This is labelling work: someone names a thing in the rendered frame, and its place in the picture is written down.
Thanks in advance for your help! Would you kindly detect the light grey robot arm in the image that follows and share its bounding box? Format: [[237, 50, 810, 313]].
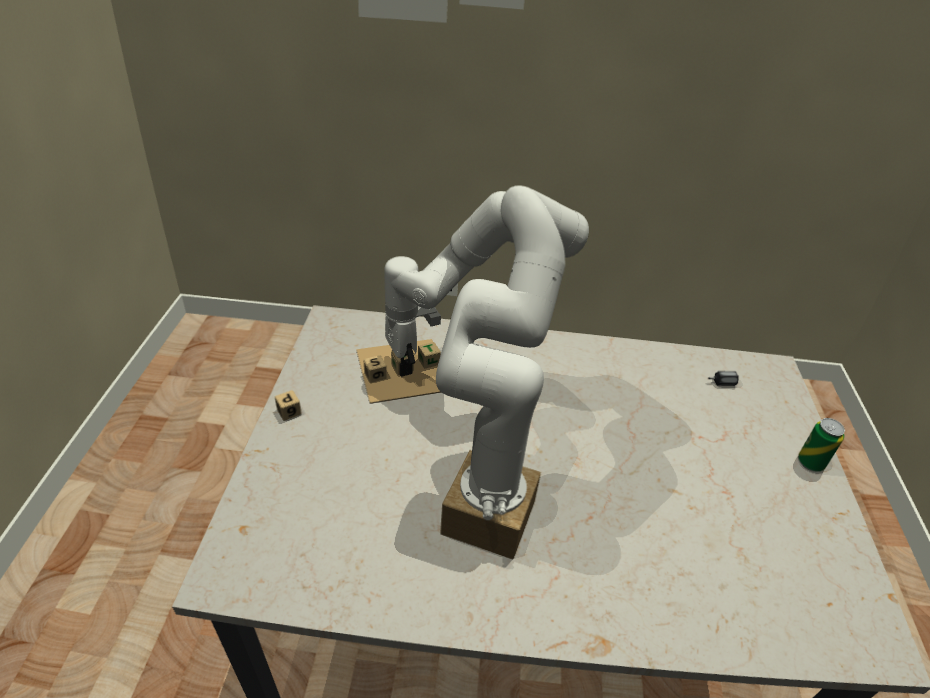
[[384, 186, 589, 520]]

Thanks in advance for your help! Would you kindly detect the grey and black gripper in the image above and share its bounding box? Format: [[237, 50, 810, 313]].
[[385, 315, 417, 376]]

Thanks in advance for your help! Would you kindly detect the tan mat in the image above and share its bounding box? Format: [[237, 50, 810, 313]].
[[357, 339, 441, 404]]

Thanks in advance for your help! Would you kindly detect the green drink can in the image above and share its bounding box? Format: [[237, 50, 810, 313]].
[[798, 418, 845, 472]]

